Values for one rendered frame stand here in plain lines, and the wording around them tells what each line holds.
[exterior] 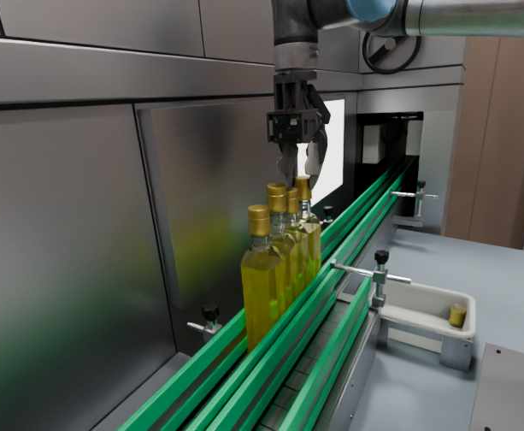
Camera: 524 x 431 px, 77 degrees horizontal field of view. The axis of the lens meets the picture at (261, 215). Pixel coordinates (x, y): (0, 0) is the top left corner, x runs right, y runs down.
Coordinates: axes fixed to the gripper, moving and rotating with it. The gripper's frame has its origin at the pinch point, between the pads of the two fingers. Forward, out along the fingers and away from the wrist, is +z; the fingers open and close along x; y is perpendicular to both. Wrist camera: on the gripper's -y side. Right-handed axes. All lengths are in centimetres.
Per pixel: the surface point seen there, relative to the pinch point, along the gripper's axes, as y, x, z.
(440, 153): -90, 17, 9
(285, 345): 21.3, 6.6, 21.6
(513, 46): -239, 42, -39
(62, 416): 46, -14, 23
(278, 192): 12.9, 1.5, -1.2
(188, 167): 19.3, -11.8, -6.0
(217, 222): 13.5, -11.9, 5.9
